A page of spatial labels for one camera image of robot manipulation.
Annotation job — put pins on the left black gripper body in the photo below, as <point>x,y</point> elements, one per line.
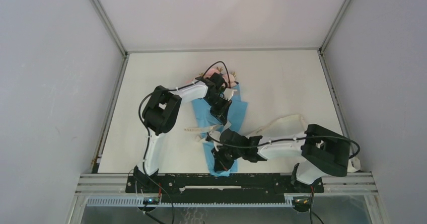
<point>218,104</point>

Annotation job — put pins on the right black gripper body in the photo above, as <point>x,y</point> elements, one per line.
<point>225,156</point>

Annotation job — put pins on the blue wrapping paper sheet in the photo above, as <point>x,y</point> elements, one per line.
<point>204,119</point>

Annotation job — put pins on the pink flower stem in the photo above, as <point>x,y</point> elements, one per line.
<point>213,72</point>

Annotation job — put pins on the white printed ribbon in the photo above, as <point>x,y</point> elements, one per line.
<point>291,124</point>

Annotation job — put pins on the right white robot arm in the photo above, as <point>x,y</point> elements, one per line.
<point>325,152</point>

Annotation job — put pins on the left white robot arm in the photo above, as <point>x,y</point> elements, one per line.
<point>159,110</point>

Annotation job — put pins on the left circuit board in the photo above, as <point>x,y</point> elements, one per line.
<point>151,201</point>

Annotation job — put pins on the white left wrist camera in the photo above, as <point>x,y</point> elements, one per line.
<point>229,93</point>

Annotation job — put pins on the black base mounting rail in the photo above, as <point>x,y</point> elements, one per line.
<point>206,188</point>

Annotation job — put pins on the white slotted cable duct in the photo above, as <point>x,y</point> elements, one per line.
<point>129,201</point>

